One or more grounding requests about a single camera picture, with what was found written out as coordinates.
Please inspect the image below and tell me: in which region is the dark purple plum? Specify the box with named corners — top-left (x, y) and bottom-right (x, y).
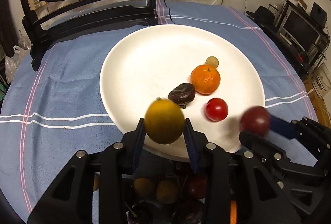
top-left (240, 106), bottom-right (270, 137)
top-left (126, 201), bottom-right (162, 224)

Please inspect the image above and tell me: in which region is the yellow green citrus fruit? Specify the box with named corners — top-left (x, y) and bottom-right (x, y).
top-left (144, 98), bottom-right (185, 144)

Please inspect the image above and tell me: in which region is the yellow orange tangerine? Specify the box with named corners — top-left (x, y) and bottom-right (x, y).
top-left (133, 177), bottom-right (155, 198)
top-left (229, 200), bottom-right (237, 224)

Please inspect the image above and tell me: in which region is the red cherry tomato on plate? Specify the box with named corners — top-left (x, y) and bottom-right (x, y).
top-left (205, 98), bottom-right (228, 122)

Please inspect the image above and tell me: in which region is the blue striped tablecloth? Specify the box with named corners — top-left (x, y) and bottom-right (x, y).
top-left (1, 1), bottom-right (317, 221)

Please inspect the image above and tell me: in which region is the black monitor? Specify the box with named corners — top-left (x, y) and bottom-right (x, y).
top-left (280, 9), bottom-right (320, 53)

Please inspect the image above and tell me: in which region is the orange tangerine on plate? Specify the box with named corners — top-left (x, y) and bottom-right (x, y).
top-left (190, 64), bottom-right (221, 95)

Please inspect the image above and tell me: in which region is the dark water chestnut on plate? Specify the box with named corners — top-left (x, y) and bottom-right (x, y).
top-left (168, 83), bottom-right (196, 109)

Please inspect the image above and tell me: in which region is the small tan longan on plate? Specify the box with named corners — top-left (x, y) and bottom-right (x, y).
top-left (205, 56), bottom-right (219, 68)

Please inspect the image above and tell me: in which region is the white plastic bag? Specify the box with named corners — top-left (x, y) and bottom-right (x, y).
top-left (5, 34), bottom-right (31, 84)

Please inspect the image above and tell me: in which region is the white oval plate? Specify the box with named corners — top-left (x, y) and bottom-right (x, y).
top-left (99, 25), bottom-right (265, 153)

